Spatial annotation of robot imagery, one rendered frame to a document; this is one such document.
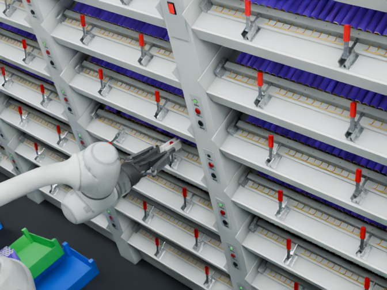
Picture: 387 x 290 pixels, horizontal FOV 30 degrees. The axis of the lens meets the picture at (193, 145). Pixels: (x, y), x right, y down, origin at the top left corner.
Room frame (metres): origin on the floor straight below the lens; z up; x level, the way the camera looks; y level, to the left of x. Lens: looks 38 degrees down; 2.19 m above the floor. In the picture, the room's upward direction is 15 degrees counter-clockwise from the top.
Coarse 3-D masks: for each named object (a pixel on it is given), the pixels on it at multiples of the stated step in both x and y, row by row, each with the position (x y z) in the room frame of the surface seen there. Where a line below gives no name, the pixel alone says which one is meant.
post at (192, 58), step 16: (160, 0) 1.67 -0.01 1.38; (192, 32) 1.60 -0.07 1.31; (176, 48) 1.65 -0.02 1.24; (192, 48) 1.60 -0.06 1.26; (208, 48) 1.62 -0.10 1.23; (176, 64) 1.67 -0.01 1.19; (192, 64) 1.62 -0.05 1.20; (208, 64) 1.61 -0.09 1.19; (192, 80) 1.63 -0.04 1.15; (208, 96) 1.60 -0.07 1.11; (192, 112) 1.65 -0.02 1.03; (208, 112) 1.60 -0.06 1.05; (224, 112) 1.63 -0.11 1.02; (192, 128) 1.67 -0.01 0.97; (208, 128) 1.61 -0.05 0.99; (208, 144) 1.63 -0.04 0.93; (224, 160) 1.60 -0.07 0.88; (208, 176) 1.65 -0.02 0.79; (224, 176) 1.60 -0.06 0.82; (224, 192) 1.61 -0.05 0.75; (240, 208) 1.61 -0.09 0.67; (240, 224) 1.61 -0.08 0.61; (224, 240) 1.66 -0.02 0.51; (240, 256) 1.61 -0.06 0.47; (256, 256) 1.63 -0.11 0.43; (240, 272) 1.62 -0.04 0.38
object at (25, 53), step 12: (0, 24) 2.62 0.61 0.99; (0, 36) 2.58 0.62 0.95; (12, 36) 2.50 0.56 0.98; (24, 36) 2.47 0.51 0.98; (0, 48) 2.52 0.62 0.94; (12, 48) 2.48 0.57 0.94; (24, 48) 2.36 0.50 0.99; (36, 48) 2.39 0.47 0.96; (12, 60) 2.42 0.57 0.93; (24, 60) 2.36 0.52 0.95; (36, 60) 2.34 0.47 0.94; (36, 72) 2.32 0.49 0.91; (48, 72) 2.22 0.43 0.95
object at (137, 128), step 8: (96, 112) 2.16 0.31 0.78; (104, 112) 2.14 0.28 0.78; (112, 120) 2.10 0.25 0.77; (120, 120) 2.07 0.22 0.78; (136, 128) 2.00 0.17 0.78; (144, 128) 1.98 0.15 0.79; (144, 136) 1.96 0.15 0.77; (152, 136) 1.94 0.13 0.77; (160, 136) 1.92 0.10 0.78; (184, 144) 1.84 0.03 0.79; (192, 152) 1.79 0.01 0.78
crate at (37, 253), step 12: (24, 228) 2.46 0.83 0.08; (24, 240) 2.44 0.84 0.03; (36, 240) 2.41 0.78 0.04; (48, 240) 2.30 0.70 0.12; (24, 252) 2.38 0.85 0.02; (36, 252) 2.33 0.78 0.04; (48, 252) 2.20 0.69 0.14; (60, 252) 2.22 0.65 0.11; (36, 264) 2.16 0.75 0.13; (48, 264) 2.18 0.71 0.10; (36, 276) 2.13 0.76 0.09
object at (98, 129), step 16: (96, 128) 2.12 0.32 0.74; (112, 128) 2.08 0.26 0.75; (128, 128) 2.04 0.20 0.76; (112, 144) 2.05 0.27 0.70; (128, 144) 1.98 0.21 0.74; (144, 144) 1.95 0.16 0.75; (160, 144) 1.91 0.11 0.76; (192, 160) 1.79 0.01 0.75; (176, 176) 1.81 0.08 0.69; (192, 176) 1.74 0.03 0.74
